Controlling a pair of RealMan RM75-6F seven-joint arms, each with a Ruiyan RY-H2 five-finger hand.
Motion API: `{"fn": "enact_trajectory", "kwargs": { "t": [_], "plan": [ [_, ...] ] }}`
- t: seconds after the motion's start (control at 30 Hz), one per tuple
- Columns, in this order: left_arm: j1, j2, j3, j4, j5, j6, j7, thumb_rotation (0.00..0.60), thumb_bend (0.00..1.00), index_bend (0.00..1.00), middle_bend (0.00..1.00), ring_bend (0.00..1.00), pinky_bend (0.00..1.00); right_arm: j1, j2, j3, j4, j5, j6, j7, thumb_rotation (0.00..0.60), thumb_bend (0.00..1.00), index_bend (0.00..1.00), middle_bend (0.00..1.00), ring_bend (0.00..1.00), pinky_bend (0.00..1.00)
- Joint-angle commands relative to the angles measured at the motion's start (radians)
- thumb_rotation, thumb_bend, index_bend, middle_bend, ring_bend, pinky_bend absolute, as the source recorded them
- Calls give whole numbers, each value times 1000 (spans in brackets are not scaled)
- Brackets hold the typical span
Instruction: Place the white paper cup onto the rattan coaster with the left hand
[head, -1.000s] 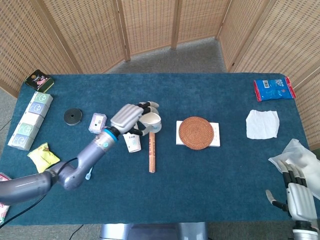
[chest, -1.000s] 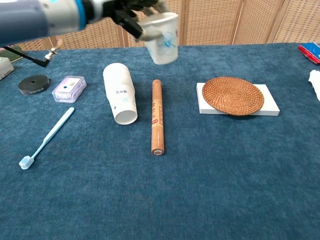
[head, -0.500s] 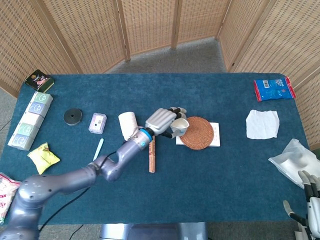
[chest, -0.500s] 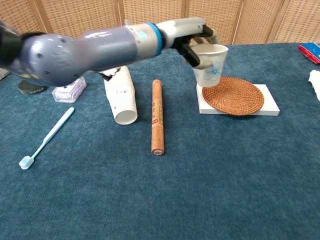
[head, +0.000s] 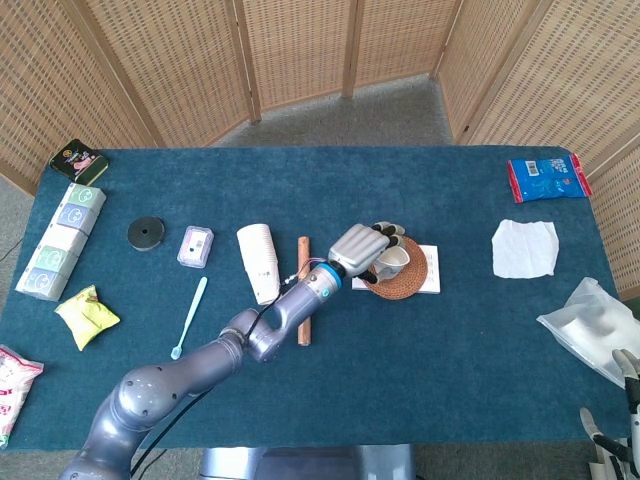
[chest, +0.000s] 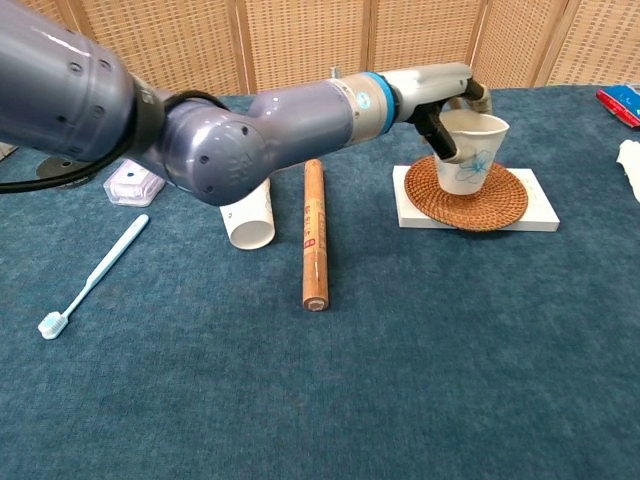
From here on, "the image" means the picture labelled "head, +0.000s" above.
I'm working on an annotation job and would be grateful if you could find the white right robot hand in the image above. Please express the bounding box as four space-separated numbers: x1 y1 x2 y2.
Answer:
578 348 640 480

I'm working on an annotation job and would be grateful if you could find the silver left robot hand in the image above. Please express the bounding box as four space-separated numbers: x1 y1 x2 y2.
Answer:
327 221 407 282

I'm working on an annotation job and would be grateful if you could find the white paper cup blue flower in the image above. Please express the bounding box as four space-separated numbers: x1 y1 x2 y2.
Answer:
374 244 411 280

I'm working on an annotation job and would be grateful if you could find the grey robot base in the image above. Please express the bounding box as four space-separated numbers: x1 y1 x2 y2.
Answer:
198 443 416 480

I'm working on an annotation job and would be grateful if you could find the round woven rattan coaster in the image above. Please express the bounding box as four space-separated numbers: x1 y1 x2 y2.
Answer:
362 235 430 301

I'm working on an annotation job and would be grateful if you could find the white paper cup lying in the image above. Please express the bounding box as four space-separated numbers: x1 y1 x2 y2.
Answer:
236 223 282 307

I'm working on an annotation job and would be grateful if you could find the light blue toothbrush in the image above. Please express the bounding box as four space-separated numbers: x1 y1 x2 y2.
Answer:
170 276 209 361

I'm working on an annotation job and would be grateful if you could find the black tape roll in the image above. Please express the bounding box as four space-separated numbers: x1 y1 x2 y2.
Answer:
126 215 166 251

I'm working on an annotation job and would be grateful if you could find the clear plastic bag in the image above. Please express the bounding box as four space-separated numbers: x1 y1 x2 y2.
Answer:
536 277 640 389

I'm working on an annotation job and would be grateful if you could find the white rectangular pad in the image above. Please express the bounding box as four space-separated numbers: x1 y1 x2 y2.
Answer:
351 243 442 295

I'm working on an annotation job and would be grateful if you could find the blue plush tablecloth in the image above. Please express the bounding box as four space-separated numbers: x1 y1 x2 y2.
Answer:
0 145 632 451

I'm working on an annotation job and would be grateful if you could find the white paper tissue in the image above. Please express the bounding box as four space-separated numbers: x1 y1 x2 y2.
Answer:
491 218 559 279

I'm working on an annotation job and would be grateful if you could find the clear plastic box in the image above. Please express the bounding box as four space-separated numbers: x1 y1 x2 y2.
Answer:
176 225 215 268

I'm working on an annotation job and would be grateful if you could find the blue red snack bag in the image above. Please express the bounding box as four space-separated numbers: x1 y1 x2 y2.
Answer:
506 152 593 204

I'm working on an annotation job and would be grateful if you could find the yellow snack bag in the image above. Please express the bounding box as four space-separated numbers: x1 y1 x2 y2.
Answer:
53 284 122 352

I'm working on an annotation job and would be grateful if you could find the green metal tin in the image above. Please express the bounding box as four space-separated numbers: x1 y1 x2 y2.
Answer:
48 138 110 181

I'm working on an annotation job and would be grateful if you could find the pastel multipack of boxes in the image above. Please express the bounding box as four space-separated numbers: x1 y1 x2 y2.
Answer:
14 182 108 302

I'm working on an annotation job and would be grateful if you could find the pink white snack bag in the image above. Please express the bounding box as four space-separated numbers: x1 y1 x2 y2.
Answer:
0 344 45 450

